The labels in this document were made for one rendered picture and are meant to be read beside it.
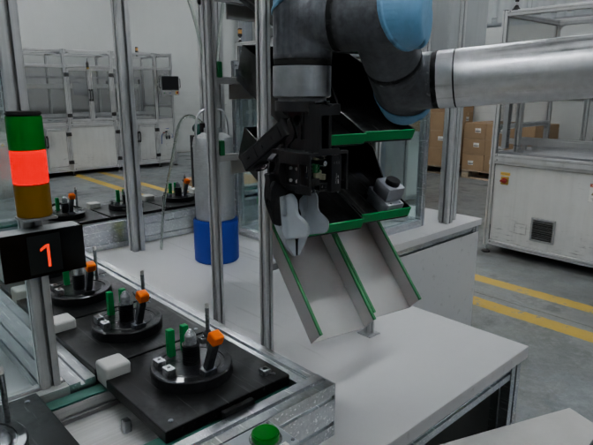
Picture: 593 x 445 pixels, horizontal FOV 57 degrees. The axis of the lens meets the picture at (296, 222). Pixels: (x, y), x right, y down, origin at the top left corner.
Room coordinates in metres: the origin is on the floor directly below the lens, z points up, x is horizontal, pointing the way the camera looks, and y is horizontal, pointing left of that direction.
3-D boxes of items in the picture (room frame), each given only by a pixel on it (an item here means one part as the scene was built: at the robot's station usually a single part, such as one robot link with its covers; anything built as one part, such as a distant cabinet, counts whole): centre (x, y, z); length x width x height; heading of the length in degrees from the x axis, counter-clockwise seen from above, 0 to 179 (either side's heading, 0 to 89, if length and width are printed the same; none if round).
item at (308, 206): (0.73, -0.02, 1.27); 0.06 x 0.03 x 0.09; 43
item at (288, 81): (0.72, -0.01, 1.45); 0.08 x 0.08 x 0.05
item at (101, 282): (1.21, 0.51, 1.01); 0.24 x 0.24 x 0.13; 43
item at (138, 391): (0.85, 0.18, 1.01); 0.24 x 0.24 x 0.13; 43
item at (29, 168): (0.80, 0.40, 1.33); 0.05 x 0.05 x 0.05
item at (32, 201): (0.80, 0.40, 1.28); 0.05 x 0.05 x 0.05
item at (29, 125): (0.80, 0.40, 1.38); 0.05 x 0.05 x 0.05
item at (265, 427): (0.68, 0.04, 0.96); 0.04 x 0.04 x 0.02
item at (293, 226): (0.71, 0.00, 1.27); 0.06 x 0.03 x 0.09; 43
